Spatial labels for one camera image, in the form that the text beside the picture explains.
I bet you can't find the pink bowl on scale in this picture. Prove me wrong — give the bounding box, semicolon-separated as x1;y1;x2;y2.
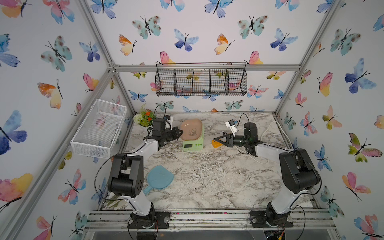
180;119;203;141

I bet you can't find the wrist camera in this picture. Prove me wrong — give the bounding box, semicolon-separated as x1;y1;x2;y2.
164;115;174;129
225;120;238;136

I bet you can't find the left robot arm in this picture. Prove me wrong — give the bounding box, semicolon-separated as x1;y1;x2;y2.
107;119;184;217

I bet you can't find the orange power strip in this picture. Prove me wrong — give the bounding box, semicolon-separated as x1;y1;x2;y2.
212;140;223;149

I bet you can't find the white power strip cord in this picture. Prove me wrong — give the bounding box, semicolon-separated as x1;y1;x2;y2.
247;119;302;166

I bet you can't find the white mesh wall basket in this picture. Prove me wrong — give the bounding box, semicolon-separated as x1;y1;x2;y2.
71;99;127;159

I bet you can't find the green electronic kitchen scale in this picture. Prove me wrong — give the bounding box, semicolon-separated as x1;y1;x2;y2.
182;127;204;152

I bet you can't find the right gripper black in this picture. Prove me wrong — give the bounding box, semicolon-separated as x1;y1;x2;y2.
215;133;250;149

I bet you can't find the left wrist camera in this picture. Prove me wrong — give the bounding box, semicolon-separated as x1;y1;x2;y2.
164;115;174;129

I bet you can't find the potted plant white pot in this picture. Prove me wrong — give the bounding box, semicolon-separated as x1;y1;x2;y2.
133;104;157;134

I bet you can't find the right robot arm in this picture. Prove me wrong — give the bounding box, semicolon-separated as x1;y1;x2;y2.
214;120;321;216

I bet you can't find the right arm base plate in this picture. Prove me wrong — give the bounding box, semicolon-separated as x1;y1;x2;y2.
249;210;294;228

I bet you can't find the black wire wall basket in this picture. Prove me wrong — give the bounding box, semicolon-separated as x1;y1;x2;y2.
152;62;248;97

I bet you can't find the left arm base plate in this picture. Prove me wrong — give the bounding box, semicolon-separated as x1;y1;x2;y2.
128;208;171;229

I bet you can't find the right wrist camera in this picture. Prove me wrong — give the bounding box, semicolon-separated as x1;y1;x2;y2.
225;120;238;136

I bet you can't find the aluminium front rail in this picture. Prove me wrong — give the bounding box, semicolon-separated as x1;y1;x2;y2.
85;209;336;232

